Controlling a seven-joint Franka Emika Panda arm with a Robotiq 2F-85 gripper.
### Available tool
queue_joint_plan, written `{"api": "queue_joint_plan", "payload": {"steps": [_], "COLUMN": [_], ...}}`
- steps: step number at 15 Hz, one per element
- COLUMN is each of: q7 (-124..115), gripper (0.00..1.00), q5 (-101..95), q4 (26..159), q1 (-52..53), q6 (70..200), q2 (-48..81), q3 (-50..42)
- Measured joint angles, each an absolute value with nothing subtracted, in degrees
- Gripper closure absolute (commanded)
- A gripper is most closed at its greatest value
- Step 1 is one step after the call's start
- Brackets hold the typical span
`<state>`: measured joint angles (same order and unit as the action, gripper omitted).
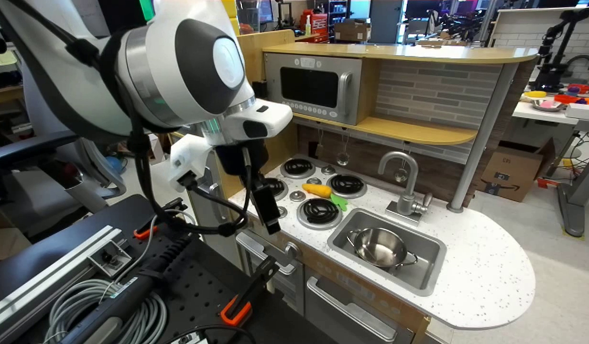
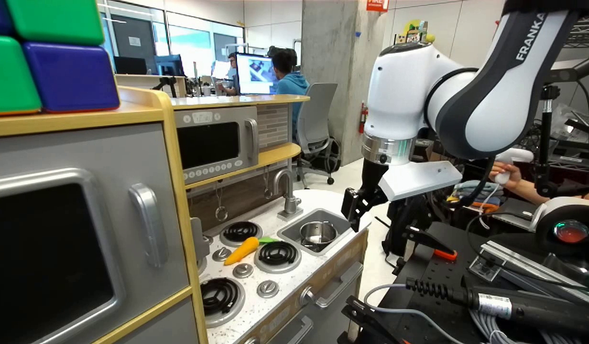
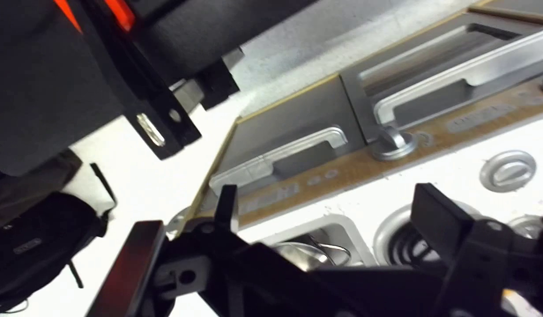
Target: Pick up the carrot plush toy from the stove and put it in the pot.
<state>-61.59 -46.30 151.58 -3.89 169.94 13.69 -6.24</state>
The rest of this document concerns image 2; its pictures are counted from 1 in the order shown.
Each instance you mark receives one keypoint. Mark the grey office chair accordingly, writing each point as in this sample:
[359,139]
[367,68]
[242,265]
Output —
[315,121]

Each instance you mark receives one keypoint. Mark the aluminium extrusion bar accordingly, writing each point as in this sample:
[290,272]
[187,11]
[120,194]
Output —
[535,269]

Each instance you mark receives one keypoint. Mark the silver toy sink basin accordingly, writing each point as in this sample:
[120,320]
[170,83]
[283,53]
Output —
[290,230]

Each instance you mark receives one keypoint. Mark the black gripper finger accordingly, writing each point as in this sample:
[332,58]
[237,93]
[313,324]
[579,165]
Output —
[350,211]
[369,202]

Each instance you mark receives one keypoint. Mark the grey toy microwave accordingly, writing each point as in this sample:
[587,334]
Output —
[208,144]

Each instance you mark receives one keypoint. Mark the silver corner bracket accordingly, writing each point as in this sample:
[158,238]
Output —
[481,269]

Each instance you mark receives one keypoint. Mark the wooden toy kitchen unit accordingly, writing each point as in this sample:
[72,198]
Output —
[84,154]

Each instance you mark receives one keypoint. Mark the black camera on stand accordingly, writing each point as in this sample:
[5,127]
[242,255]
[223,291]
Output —
[546,127]

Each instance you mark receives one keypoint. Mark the red wall sign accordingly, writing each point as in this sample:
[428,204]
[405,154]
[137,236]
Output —
[376,5]

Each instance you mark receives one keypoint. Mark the wooden office desk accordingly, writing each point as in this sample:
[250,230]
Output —
[147,81]

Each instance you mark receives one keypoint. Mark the person in blue hoodie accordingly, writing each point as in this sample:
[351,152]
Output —
[286,83]

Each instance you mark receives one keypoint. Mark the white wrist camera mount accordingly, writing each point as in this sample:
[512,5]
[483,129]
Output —
[420,179]

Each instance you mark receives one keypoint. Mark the yellow green toy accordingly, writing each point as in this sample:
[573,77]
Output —
[416,32]

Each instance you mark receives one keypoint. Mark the grey round stove knob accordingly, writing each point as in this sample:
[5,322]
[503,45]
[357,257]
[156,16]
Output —
[267,290]
[221,253]
[242,270]

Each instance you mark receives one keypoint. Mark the seated person behind monitor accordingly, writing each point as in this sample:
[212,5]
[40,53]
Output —
[231,68]

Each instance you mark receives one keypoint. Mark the dark toy oven window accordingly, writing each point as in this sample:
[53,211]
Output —
[38,269]

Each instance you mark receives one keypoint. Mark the dark computer monitor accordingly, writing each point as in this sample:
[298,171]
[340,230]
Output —
[133,41]
[168,66]

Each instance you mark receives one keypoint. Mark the white rounded object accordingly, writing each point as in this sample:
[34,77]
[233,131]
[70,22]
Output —
[514,156]

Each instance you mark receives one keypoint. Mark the bare bystander hand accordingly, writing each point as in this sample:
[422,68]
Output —
[510,173]

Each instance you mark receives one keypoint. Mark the black coil toy burner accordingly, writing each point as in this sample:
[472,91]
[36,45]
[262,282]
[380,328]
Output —
[218,297]
[277,255]
[241,232]

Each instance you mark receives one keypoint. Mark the small steel pot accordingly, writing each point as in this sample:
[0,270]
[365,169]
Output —
[317,234]

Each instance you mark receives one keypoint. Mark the bare bystander forearm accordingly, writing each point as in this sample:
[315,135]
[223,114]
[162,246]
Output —
[554,192]

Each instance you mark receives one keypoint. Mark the red fire extinguisher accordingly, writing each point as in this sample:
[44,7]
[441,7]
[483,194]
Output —
[361,118]

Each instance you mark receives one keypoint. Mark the green plastic storage cube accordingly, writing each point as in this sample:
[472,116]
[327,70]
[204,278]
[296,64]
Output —
[51,20]
[9,77]

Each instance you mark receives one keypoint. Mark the lit computer monitor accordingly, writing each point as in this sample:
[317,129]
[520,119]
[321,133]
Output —
[252,74]

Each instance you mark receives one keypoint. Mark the silver toy faucet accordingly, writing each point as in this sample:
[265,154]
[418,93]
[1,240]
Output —
[286,192]

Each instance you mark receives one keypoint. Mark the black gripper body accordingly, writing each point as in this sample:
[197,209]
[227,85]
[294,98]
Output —
[372,179]

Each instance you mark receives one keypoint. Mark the silver toy oven knob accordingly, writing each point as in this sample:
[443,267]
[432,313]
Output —
[304,295]

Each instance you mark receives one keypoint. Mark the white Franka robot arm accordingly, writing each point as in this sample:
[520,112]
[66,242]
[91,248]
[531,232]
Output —
[497,108]

